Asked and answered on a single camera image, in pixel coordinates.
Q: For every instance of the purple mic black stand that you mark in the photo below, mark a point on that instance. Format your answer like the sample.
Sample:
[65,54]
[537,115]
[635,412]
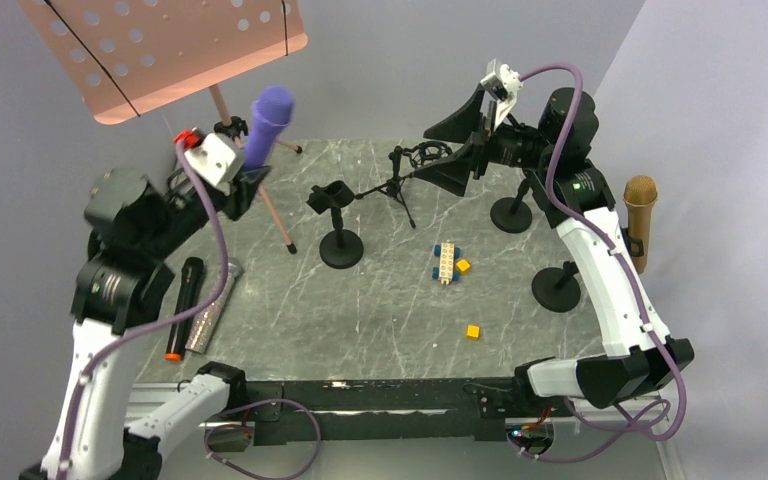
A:
[511,214]

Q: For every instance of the black tripod mic stand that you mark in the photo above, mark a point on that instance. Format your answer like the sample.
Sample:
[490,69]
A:
[417,156]

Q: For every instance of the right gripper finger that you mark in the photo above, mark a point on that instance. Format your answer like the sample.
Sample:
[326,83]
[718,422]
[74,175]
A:
[448,170]
[458,126]

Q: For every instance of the yellow cube near car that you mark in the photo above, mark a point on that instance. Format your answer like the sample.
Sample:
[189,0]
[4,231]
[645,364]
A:
[462,266]

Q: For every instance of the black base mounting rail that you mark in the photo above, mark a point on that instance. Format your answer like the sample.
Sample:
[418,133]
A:
[483,409]

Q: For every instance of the yellow cube on table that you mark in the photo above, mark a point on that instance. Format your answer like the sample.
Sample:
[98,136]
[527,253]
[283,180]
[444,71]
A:
[473,332]

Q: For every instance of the black round-base desk mic stand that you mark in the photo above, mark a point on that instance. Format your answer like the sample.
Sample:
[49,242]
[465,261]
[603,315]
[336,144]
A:
[340,248]

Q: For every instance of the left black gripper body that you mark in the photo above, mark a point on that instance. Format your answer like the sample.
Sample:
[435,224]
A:
[187,206]

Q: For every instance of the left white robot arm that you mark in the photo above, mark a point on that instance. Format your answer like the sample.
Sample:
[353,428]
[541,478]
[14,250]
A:
[121,287]

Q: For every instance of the pink perforated music stand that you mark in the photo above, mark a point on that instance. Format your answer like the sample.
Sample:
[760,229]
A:
[128,58]

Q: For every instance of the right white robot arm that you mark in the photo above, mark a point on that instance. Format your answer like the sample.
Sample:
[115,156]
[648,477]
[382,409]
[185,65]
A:
[640,354]

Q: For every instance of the wrist white camera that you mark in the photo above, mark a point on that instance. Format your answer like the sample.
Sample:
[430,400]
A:
[213,157]
[502,83]

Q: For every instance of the purple microphone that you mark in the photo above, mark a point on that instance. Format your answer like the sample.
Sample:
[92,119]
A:
[271,113]

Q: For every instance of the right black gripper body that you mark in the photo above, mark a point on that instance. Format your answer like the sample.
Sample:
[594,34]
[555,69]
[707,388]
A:
[517,146]

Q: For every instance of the gold microphone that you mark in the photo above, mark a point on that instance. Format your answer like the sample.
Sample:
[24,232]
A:
[640,195]

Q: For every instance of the black microphone with orange end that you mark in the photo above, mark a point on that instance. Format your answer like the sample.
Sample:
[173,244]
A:
[193,274]

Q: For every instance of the toy brick car blue wheels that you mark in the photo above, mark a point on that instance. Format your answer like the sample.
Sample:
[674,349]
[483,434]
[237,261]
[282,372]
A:
[448,254]

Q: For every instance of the rhinestone silver microphone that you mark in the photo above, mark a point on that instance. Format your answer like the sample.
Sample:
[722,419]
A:
[206,322]

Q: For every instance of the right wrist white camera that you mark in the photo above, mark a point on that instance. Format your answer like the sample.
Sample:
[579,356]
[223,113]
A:
[502,83]

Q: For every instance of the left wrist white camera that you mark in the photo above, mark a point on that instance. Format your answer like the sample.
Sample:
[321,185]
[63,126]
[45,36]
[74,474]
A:
[213,157]

